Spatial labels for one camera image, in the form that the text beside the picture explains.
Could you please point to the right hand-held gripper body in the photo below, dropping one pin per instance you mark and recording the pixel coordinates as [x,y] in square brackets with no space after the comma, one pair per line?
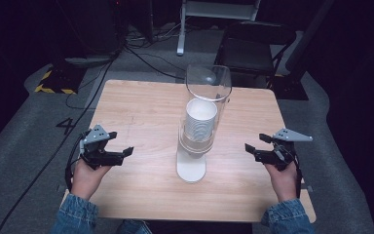
[280,152]

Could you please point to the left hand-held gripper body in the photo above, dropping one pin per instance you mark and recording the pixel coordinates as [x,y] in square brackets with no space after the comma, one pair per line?
[101,156]

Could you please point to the person's left hand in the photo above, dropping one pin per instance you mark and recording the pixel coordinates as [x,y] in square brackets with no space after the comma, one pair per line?
[86,180]

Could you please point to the person's right hand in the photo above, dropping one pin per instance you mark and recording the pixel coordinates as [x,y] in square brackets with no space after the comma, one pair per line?
[284,182]

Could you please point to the stack of white paper cups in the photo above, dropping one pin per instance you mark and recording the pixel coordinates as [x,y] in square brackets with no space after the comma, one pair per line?
[201,120]

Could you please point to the clear tube cup dispenser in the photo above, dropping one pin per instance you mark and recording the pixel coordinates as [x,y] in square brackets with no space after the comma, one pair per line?
[191,165]

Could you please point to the black yellow striped floor plate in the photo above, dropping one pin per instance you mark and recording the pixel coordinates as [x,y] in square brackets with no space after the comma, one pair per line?
[60,81]

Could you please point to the person's denim-clad leg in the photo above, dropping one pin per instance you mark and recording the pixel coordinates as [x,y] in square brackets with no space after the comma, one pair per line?
[134,227]

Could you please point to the black folding chair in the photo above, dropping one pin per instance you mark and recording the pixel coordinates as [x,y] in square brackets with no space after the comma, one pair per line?
[246,55]

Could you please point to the dark slanted stand pole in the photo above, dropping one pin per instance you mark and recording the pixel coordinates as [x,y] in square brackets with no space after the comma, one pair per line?
[308,35]

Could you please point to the black stand base plate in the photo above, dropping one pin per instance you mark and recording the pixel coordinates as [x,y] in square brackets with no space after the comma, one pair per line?
[290,88]

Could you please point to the white metal desk frame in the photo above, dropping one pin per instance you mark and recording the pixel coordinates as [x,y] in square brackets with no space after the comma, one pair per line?
[181,32]

